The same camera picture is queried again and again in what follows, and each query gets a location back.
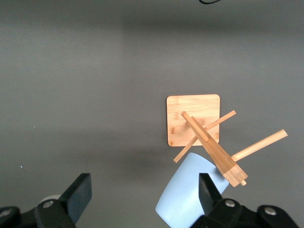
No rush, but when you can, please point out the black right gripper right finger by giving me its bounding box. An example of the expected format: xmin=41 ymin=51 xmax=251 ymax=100
xmin=191 ymin=172 xmax=260 ymax=228

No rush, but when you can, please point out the wooden mug tree rack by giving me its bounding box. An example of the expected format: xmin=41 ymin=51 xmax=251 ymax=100
xmin=166 ymin=94 xmax=289 ymax=188

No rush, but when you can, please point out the dark grey table mat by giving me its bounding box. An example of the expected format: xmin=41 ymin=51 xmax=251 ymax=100
xmin=0 ymin=0 xmax=304 ymax=228

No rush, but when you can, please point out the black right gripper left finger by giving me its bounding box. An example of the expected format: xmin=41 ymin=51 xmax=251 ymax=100
xmin=34 ymin=172 xmax=93 ymax=228

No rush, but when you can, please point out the light blue plastic cup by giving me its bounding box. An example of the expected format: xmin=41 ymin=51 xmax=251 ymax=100
xmin=155 ymin=152 xmax=230 ymax=228

